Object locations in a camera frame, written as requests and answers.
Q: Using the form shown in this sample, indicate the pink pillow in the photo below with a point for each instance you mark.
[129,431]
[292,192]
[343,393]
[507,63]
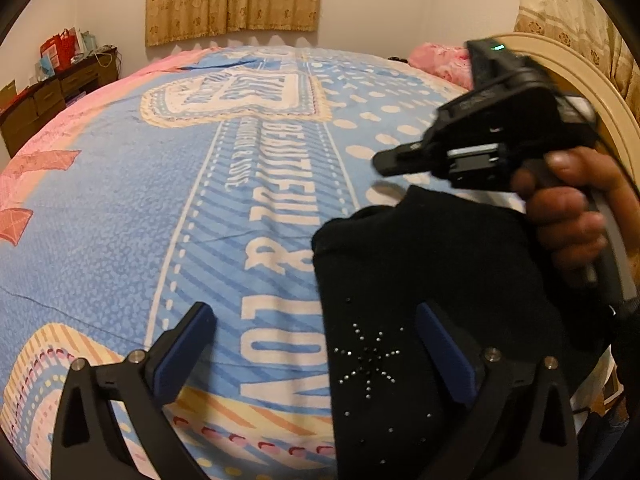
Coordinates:
[440,62]

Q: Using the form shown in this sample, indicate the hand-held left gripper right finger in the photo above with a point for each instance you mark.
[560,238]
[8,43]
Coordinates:
[445,347]

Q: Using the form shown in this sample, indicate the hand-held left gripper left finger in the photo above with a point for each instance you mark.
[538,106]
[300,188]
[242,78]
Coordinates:
[186,347]

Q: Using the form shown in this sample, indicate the blue printed bed blanket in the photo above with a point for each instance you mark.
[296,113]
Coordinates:
[125,200]

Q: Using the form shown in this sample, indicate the person's right hand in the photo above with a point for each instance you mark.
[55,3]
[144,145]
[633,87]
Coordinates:
[565,210]

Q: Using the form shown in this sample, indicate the beige curtain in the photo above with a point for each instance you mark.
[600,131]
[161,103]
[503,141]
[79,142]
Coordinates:
[230,0]
[570,10]

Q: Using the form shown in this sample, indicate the cream arched headboard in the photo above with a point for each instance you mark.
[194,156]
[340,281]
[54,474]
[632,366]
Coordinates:
[615,110]

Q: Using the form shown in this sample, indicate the dark wooden dresser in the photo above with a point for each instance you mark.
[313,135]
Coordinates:
[50,100]

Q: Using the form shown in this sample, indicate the light blue gift bag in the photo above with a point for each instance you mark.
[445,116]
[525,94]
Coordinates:
[85,42]

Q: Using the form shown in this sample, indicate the red gift bag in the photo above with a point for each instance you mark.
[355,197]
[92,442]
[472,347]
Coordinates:
[60,50]

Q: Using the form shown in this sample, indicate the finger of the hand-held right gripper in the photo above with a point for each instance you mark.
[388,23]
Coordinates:
[400,160]

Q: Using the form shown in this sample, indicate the black pants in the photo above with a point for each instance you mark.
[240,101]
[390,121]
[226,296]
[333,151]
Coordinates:
[400,270]

